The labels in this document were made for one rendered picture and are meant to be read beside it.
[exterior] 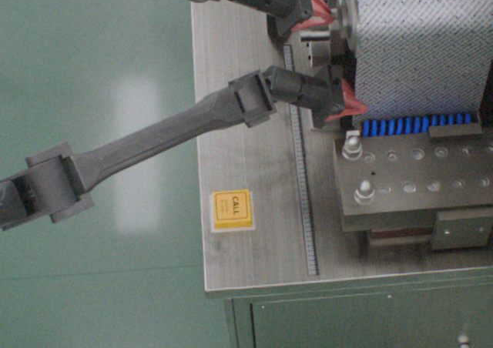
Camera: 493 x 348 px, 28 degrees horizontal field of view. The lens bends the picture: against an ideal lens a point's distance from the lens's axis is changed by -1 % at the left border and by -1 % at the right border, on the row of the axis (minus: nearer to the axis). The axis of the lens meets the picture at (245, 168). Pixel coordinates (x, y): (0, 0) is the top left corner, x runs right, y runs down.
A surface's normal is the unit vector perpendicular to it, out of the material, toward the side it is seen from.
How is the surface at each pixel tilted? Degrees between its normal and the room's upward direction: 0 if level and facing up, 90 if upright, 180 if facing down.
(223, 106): 41
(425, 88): 90
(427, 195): 0
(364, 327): 90
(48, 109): 0
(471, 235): 90
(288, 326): 90
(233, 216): 0
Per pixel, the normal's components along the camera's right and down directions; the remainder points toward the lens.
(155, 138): 0.51, -0.12
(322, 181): -0.04, -0.54
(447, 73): 0.07, 0.84
